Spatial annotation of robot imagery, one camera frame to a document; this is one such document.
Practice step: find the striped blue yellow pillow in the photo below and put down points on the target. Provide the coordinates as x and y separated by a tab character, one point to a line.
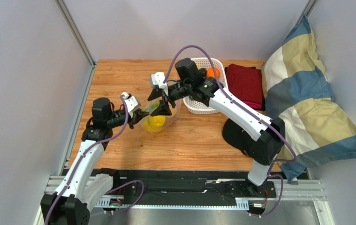
297	91

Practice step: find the black baseball cap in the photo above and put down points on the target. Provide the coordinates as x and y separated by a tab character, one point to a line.
237	137

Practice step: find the folded red cloth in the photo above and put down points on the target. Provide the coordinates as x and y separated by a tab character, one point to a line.
246	84

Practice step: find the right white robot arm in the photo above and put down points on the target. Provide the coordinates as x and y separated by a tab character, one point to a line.
267	134

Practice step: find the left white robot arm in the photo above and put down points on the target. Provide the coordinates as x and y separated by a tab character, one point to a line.
74	199

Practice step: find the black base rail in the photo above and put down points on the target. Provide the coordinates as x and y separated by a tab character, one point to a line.
189	188

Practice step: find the white plastic basket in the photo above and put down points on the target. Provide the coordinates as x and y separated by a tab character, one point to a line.
198	107

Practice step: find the orange fruit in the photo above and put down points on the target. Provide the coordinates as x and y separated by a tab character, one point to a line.
214	73

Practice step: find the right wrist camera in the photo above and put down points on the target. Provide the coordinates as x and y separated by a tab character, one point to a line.
157	83

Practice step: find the yellow lemon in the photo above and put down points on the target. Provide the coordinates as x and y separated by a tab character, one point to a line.
154	124

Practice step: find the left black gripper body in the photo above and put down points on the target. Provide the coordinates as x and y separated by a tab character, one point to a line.
117	118

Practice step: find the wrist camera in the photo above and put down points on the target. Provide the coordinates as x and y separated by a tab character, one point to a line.
131	103
157	83

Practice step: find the dark black fruit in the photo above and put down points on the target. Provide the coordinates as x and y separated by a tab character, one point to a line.
203	72

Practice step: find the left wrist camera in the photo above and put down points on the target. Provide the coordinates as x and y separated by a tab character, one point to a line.
131	103

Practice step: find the green lime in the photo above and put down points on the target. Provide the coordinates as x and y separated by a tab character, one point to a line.
153	106

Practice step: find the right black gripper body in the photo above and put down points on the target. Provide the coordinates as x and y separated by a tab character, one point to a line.
166	97

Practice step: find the clear zip top bag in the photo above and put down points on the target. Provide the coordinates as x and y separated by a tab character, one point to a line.
169	119

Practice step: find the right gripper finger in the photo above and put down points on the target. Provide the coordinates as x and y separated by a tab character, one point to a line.
157	93
164	108

